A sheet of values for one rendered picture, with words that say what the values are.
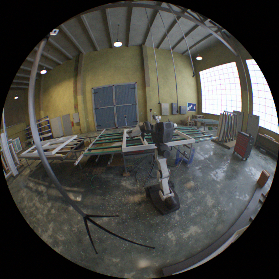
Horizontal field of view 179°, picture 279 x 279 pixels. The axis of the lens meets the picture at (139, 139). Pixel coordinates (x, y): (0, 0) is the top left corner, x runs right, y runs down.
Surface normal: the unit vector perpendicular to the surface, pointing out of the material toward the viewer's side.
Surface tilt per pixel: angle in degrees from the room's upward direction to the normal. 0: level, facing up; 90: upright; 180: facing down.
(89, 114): 90
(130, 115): 90
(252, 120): 90
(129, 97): 90
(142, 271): 0
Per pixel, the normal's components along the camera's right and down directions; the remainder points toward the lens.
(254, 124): -0.99, 0.11
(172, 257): -0.06, -0.94
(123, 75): 0.14, 0.32
